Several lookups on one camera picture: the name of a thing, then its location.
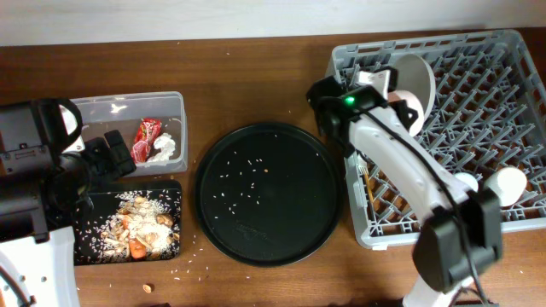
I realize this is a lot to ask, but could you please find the white bowl with food scraps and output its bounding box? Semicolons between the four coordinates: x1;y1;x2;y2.
388;90;425;136

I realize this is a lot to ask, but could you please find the grey plate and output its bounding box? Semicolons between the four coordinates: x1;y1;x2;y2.
392;54;436;113

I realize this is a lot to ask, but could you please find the red snack wrapper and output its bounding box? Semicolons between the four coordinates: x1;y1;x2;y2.
131;118;162;164

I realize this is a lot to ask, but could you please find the white tissue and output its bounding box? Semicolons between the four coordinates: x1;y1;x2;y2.
148;133;176;162

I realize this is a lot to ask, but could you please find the white plastic fork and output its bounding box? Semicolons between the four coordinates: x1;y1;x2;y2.
357;153;369;175

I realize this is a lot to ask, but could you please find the wooden chopstick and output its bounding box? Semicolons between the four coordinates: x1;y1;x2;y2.
363;172;375;205

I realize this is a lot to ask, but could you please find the blue cup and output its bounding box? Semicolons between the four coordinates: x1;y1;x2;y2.
455;172;479;192

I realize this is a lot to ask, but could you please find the white cup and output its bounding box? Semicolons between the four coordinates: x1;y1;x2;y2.
484;166;527;207

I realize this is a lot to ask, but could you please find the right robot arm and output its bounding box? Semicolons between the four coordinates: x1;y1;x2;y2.
306;77;502;306

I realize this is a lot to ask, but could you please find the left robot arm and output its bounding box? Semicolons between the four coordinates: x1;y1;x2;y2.
1;98;137;306

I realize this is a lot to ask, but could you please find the grey dishwasher rack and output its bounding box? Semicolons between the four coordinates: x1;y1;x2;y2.
327;30;545;233

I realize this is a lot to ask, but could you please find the black rectangular tray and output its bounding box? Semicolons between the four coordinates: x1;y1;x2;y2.
73;178;183;266

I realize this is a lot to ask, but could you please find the pile of food scraps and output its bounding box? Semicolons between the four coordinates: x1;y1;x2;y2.
87;190;182;262

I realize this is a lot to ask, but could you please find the peanut shell on table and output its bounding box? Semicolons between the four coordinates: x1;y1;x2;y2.
142;284;153;293

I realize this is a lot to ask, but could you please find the round black tray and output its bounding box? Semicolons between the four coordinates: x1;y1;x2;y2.
195;123;343;267

